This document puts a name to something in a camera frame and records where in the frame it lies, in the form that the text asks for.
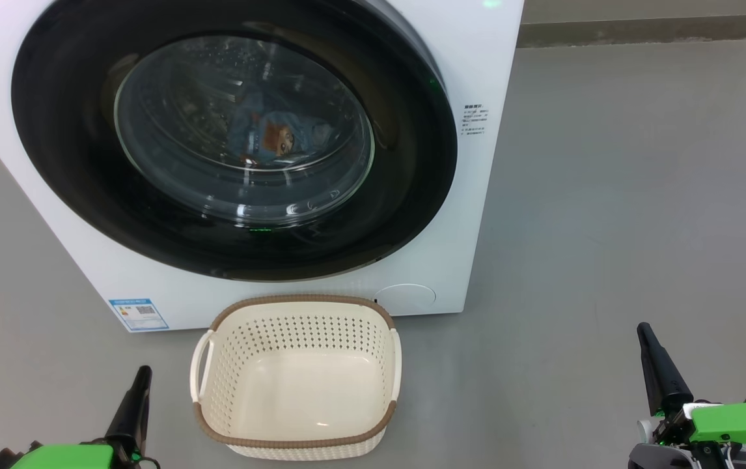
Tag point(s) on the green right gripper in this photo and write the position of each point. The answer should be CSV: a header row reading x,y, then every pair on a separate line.
x,y
737,423

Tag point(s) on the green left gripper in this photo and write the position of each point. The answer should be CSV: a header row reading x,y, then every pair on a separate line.
x,y
67,457

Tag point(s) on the blue garment with orange prints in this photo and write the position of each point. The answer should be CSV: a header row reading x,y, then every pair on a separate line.
x,y
269,133

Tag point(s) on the black round glass washer door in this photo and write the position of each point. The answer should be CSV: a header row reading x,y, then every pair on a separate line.
x,y
73,98

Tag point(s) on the white front-load washing machine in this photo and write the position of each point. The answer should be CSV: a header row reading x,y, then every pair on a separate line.
x,y
60,247

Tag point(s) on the steel perforated washer drum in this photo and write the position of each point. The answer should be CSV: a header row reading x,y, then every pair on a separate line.
x,y
178,85

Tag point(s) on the blue energy label sticker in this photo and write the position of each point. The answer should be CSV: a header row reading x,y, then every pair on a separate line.
x,y
138,314

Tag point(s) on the cream perforated laundry basket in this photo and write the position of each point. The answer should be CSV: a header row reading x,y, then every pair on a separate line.
x,y
295,449

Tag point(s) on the round white filter cover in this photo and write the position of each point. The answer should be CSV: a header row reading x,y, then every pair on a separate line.
x,y
405,298

